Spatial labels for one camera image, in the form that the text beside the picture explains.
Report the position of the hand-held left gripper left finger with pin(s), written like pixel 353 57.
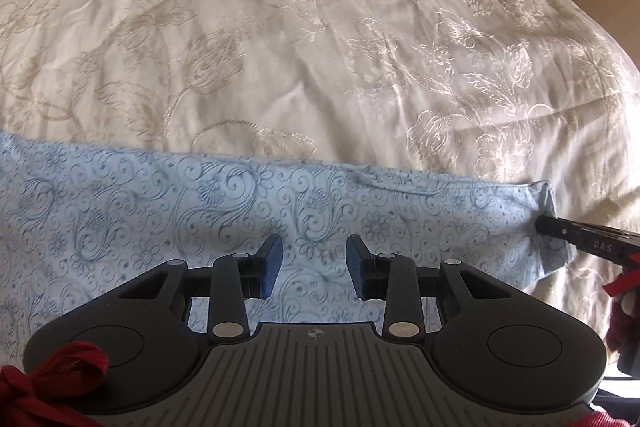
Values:
pixel 270 259

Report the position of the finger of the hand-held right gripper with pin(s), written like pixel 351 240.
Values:
pixel 585 237

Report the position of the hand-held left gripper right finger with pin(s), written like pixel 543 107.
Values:
pixel 356 259

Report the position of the light blue floral pants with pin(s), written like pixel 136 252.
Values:
pixel 150 207

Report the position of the cream embroidered bedspread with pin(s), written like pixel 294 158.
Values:
pixel 300 32

